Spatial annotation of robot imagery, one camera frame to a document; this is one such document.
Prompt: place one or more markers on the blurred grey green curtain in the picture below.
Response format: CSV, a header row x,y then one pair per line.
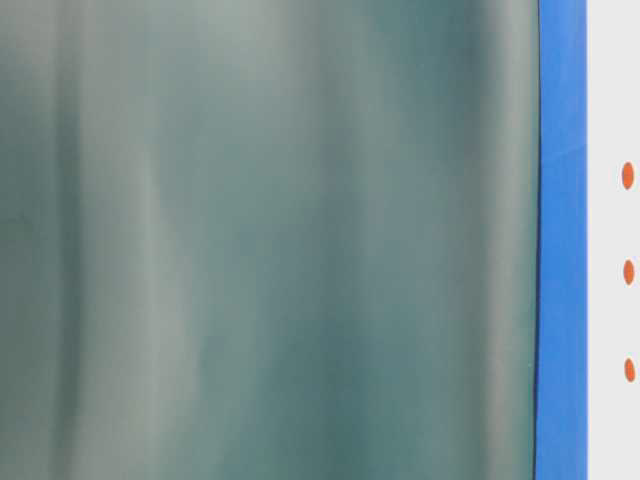
x,y
268,239

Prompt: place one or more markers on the blue table cloth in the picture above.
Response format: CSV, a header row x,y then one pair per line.
x,y
561,356

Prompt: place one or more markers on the large white base board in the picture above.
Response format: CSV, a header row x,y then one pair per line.
x,y
613,239

